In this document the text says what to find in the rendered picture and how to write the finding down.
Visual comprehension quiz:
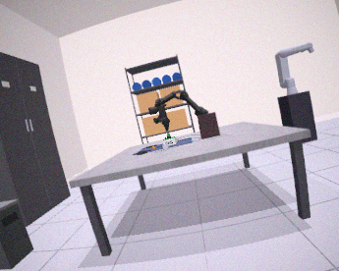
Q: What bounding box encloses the blue work mat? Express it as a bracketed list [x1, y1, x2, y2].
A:
[138, 137, 194, 152]

